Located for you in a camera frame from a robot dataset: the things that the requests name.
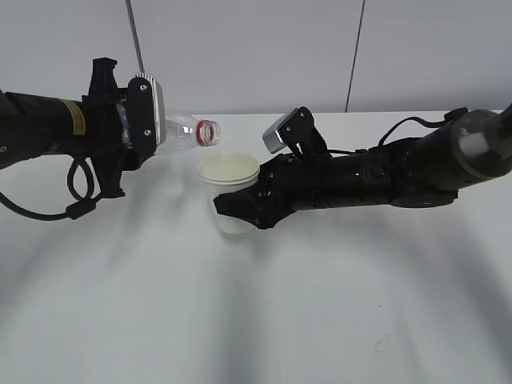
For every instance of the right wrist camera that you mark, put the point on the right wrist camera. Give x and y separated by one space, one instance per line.
297 132

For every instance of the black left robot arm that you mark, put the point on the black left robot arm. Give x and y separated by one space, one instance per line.
32 126

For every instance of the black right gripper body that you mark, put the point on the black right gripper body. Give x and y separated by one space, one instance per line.
345 181

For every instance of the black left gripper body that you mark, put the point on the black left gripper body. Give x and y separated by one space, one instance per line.
109 133

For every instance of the white paper cup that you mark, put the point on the white paper cup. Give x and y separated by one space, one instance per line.
226 173

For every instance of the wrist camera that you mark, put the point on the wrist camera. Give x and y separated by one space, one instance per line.
145 114
297 132

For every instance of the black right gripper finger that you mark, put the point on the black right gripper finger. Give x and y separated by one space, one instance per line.
261 205
273 172

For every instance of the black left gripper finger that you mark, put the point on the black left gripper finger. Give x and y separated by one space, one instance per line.
102 84
109 172

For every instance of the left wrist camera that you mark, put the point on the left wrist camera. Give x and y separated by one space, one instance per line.
145 114

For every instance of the Nongfu Spring water bottle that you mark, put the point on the Nongfu Spring water bottle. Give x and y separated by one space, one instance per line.
185 132

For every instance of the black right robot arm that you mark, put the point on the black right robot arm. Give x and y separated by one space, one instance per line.
465 148

